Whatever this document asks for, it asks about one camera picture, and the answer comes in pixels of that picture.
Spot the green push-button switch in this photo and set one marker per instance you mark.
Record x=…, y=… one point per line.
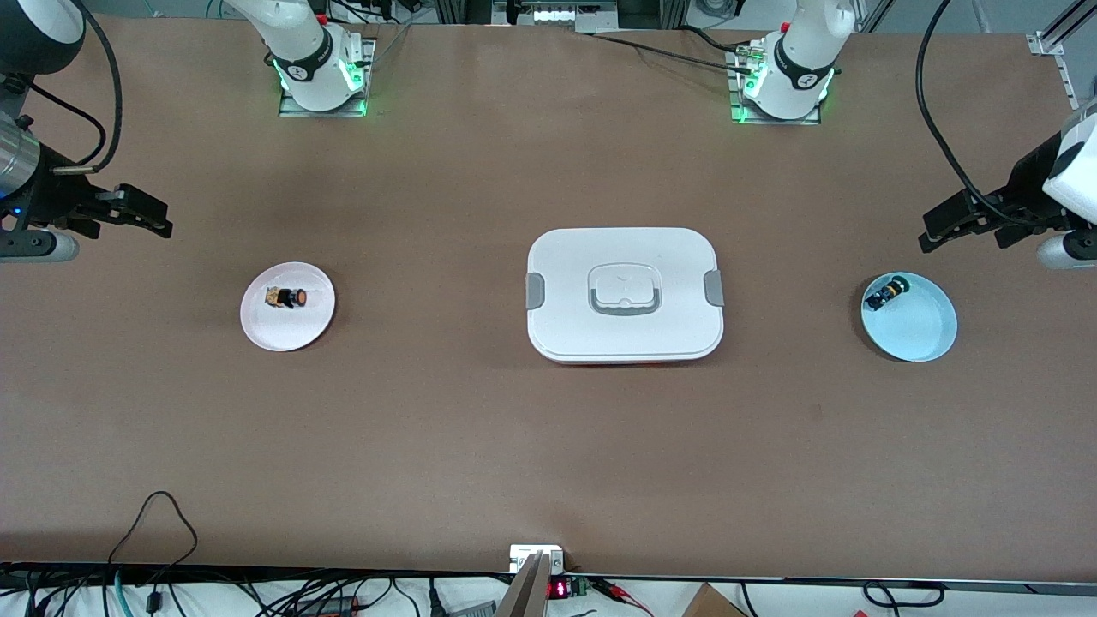
x=885, y=294

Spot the brown cardboard box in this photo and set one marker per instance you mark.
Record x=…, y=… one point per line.
x=711, y=604

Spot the orange push-button switch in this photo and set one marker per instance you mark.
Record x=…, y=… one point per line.
x=290, y=298

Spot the light blue round plate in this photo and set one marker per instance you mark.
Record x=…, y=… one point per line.
x=917, y=330

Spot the white mount bracket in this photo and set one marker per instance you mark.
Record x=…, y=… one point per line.
x=518, y=555

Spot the aluminium corner profile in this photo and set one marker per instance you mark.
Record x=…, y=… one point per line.
x=1063, y=38

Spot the pink round plate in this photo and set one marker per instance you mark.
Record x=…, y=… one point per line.
x=287, y=330

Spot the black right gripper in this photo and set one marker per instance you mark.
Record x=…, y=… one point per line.
x=58, y=195

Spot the aluminium camera mount bar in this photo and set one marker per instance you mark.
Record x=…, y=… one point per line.
x=527, y=591

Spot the black power adapter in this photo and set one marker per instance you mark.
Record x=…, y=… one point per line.
x=330, y=606

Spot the white lidded storage box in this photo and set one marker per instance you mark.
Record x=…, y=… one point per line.
x=626, y=330

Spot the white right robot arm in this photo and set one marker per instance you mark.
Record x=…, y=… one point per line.
x=308, y=51

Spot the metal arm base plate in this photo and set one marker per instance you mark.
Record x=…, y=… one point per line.
x=296, y=111
x=746, y=118

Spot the red digit display module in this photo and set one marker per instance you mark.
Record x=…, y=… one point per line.
x=567, y=588

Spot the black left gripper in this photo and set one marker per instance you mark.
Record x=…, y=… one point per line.
x=1026, y=187

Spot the metal frame with light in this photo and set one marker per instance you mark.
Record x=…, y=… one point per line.
x=557, y=15

